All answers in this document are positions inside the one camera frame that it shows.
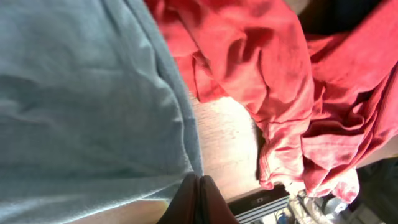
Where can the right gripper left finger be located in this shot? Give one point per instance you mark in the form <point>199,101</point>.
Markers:
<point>182,208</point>

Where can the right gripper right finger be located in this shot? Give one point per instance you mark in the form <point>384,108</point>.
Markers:
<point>214,209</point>

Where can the grey t-shirt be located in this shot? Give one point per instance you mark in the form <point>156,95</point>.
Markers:
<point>94,112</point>

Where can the red printed t-shirt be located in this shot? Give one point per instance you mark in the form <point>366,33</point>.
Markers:
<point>324,103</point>

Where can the dark navy garment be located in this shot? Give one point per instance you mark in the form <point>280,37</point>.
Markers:
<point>332,16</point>

